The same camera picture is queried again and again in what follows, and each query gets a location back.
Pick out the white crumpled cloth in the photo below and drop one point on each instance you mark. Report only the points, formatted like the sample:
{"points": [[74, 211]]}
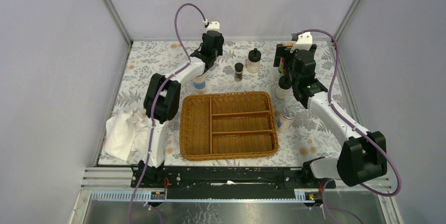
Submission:
{"points": [[127, 132]]}

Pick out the yellow cap sauce bottle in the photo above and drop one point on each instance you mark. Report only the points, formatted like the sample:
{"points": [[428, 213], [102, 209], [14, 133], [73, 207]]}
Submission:
{"points": [[281, 67]]}

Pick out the floral table mat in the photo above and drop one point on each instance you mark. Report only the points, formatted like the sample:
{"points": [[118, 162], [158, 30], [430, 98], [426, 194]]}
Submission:
{"points": [[307, 137]]}

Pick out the silver lid shaker right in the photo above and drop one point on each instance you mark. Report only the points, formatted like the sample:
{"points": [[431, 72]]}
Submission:
{"points": [[286, 119]]}

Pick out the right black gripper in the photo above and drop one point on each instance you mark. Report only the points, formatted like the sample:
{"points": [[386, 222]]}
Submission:
{"points": [[280, 53]]}

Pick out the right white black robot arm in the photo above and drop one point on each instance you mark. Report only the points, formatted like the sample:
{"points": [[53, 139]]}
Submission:
{"points": [[361, 158]]}

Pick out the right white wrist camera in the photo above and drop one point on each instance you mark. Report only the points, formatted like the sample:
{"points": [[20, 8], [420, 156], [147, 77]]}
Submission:
{"points": [[302, 41]]}

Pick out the wicker divided basket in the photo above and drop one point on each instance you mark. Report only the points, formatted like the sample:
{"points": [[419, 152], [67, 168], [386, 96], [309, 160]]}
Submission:
{"points": [[228, 126]]}

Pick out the black spout seed bottle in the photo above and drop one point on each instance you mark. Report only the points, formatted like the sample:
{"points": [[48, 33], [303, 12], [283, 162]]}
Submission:
{"points": [[253, 62]]}

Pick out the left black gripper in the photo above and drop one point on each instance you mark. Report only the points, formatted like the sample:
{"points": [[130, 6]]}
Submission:
{"points": [[217, 52]]}

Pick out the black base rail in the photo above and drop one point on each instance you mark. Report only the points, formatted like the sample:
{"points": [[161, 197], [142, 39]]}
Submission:
{"points": [[227, 183]]}

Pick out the black cap white jar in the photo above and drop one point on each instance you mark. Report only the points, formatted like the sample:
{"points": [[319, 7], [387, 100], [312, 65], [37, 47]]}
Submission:
{"points": [[283, 88]]}

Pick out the blue label shaker left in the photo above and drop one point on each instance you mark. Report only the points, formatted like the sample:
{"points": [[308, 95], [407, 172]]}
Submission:
{"points": [[199, 84]]}

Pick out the small dark spice jar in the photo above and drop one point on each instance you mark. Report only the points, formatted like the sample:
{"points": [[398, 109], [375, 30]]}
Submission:
{"points": [[238, 71]]}

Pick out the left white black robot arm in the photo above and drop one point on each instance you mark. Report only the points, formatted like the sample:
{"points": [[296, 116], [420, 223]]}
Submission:
{"points": [[162, 97]]}

